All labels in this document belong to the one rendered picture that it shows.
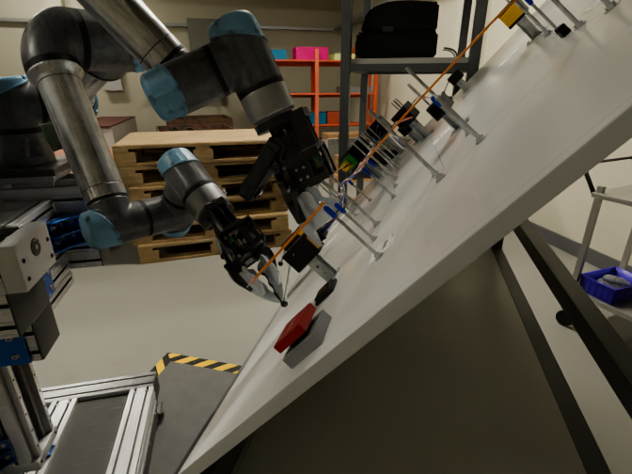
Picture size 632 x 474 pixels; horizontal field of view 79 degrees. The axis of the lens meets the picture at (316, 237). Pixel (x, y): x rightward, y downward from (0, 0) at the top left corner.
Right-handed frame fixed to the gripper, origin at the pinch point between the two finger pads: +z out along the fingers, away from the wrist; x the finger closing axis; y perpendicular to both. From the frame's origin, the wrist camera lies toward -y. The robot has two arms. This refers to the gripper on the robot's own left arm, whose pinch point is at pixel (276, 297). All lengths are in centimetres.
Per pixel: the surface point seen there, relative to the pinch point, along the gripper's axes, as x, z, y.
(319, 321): -2.9, 10.3, 23.9
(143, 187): 13, -172, -197
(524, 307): 59, 37, -26
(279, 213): 97, -108, -228
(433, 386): 16.9, 31.7, -11.3
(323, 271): 7.4, 2.8, 7.9
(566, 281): 49, 33, 2
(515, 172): 13.7, 12.6, 43.7
